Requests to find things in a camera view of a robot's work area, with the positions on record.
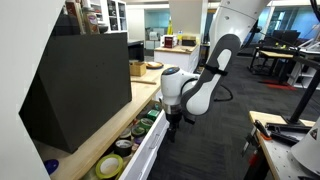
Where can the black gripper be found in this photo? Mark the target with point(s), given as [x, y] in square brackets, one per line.
[174, 120]

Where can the white drawer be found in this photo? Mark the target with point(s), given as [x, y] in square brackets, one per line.
[146, 150]

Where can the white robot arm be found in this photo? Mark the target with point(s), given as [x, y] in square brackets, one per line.
[220, 20]

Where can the small green box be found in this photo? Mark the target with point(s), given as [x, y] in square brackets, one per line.
[153, 114]

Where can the green tape roll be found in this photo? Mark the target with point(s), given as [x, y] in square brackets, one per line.
[138, 131]
[146, 123]

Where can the grey tape roll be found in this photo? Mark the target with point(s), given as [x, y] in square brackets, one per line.
[125, 134]

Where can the black tape roll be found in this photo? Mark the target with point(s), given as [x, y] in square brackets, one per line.
[123, 147]

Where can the wooden stick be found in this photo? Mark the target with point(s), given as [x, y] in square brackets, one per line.
[143, 81]

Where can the yellow-green tape roll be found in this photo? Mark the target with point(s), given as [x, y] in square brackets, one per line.
[109, 166]

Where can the brown plate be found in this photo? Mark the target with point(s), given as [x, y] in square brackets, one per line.
[154, 65]

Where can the small wooden box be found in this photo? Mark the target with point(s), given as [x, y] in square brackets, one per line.
[137, 69]

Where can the white island cabinet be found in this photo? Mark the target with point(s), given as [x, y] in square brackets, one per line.
[178, 58]

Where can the black appliance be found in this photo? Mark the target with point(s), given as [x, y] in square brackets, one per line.
[136, 51]

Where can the orange black bar clamp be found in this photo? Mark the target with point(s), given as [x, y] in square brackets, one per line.
[262, 129]

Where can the red box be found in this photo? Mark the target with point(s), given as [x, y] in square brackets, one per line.
[169, 42]

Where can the dark box on island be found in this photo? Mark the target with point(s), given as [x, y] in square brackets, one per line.
[189, 41]

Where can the large black box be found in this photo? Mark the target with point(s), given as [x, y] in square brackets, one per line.
[83, 83]

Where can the white workbench with wood edge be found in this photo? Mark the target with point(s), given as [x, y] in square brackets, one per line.
[283, 160]

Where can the blue round lid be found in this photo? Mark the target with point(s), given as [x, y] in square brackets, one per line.
[51, 166]

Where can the black office desk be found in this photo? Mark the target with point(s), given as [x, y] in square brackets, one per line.
[273, 50]

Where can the white shelf unit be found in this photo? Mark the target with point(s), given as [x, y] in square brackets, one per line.
[113, 15]

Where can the white cone shaped housing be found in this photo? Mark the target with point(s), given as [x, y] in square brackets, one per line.
[308, 150]

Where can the jar with orange label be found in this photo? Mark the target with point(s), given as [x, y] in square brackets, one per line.
[90, 21]

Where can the black stand pole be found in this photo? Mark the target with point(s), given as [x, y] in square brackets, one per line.
[305, 96]

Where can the brown bottle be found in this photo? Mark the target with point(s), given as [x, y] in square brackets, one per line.
[75, 16]

